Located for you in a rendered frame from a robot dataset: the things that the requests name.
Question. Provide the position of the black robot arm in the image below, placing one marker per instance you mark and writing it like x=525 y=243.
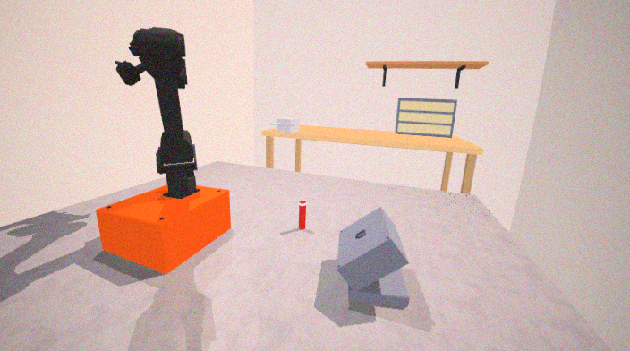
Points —
x=161 y=51

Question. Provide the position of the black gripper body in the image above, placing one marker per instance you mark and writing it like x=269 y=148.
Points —
x=130 y=73

